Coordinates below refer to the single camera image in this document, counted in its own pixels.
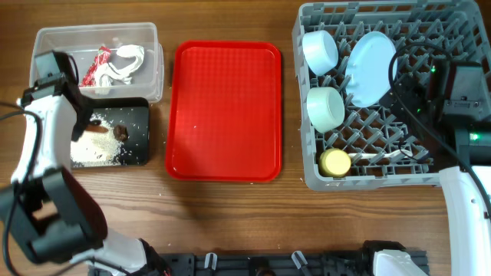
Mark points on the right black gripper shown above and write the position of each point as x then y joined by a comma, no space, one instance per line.
413,91

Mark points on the white rice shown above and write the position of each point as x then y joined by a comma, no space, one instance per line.
99,148

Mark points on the brown carrot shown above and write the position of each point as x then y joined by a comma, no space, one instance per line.
96,129

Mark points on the mint green bowl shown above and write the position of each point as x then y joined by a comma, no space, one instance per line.
325,107

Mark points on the light blue bowl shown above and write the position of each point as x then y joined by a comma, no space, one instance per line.
320,51

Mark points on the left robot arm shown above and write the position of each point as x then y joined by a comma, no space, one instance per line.
47,212

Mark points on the light blue plate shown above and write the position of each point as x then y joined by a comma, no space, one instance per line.
367,68

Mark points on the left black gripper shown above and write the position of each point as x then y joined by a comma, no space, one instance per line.
80,129

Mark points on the black plastic bin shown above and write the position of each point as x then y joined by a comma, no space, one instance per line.
134,114

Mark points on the brown food scrap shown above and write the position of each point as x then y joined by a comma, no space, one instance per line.
120,133

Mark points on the white plastic spoon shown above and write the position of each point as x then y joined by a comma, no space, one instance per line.
397,152

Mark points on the red serving tray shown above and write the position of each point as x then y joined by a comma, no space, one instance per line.
225,122

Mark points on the clear plastic bin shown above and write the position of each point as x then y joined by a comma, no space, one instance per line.
82,42

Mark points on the grey dishwasher rack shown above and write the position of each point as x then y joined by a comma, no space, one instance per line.
456,26

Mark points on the red snack wrapper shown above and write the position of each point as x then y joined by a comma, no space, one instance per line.
102,57

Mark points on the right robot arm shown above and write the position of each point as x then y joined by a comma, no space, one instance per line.
450,116

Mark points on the yellow plastic cup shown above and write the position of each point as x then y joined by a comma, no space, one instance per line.
334,162

